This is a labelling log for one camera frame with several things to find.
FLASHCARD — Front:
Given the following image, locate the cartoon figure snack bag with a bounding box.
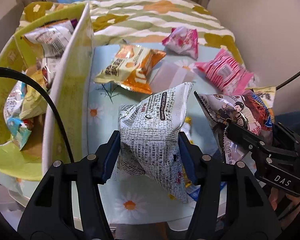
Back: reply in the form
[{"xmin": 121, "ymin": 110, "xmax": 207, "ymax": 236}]
[{"xmin": 194, "ymin": 90, "xmax": 273, "ymax": 165}]

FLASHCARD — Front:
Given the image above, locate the white text snack bag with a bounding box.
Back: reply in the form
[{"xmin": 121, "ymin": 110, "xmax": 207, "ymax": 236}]
[{"xmin": 117, "ymin": 82, "xmax": 193, "ymax": 203}]

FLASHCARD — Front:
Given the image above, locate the pale green snack bag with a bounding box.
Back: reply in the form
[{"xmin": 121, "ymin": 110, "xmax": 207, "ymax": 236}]
[{"xmin": 19, "ymin": 69, "xmax": 47, "ymax": 120}]

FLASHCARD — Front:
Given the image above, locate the white blue snack bag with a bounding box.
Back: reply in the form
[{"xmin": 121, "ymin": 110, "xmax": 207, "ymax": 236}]
[{"xmin": 3, "ymin": 81, "xmax": 33, "ymax": 150}]

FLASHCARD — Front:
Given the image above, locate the white orange snack bag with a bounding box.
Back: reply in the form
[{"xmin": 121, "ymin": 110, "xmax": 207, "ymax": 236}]
[{"xmin": 21, "ymin": 18, "xmax": 78, "ymax": 59}]

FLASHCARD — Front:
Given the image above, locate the green cardboard box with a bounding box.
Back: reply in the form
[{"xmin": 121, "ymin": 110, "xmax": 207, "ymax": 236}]
[{"xmin": 0, "ymin": 2, "xmax": 94, "ymax": 182}]

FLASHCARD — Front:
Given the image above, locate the daisy print tablecloth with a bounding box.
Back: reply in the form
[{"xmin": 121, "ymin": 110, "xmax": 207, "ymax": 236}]
[{"xmin": 0, "ymin": 42, "xmax": 256, "ymax": 224}]

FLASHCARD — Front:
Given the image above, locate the yellow snack bag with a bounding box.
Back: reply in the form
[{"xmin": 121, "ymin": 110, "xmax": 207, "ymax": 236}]
[{"xmin": 180, "ymin": 116, "xmax": 193, "ymax": 144}]

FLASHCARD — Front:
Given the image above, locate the pink striped snack bag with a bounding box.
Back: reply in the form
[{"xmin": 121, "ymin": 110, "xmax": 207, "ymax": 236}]
[{"xmin": 194, "ymin": 49, "xmax": 254, "ymax": 95}]

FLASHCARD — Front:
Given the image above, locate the pink white snack bag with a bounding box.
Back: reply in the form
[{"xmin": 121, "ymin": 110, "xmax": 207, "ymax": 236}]
[{"xmin": 162, "ymin": 27, "xmax": 199, "ymax": 60}]

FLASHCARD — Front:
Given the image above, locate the striped floral blanket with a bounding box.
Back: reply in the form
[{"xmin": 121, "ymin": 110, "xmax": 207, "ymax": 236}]
[{"xmin": 17, "ymin": 0, "xmax": 243, "ymax": 63}]

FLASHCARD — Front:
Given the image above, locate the black cable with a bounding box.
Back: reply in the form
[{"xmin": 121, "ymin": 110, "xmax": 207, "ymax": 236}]
[{"xmin": 0, "ymin": 65, "xmax": 75, "ymax": 164}]

